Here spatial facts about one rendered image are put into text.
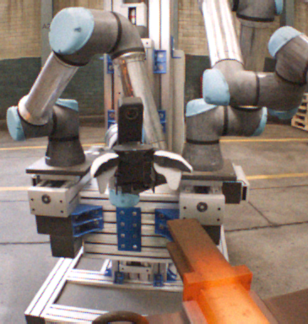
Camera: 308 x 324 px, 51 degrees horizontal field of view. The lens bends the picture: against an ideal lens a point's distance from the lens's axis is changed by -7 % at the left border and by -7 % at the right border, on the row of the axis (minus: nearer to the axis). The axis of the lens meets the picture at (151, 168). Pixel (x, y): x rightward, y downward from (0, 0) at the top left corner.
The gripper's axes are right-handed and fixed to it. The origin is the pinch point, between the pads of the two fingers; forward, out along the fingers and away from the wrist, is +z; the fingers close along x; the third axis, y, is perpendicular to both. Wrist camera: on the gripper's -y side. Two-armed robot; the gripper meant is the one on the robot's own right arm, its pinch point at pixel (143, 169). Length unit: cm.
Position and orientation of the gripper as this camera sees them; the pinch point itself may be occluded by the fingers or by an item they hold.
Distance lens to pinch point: 51.0
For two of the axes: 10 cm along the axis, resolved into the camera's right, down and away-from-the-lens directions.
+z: 1.9, 2.8, -9.4
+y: 0.0, 9.6, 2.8
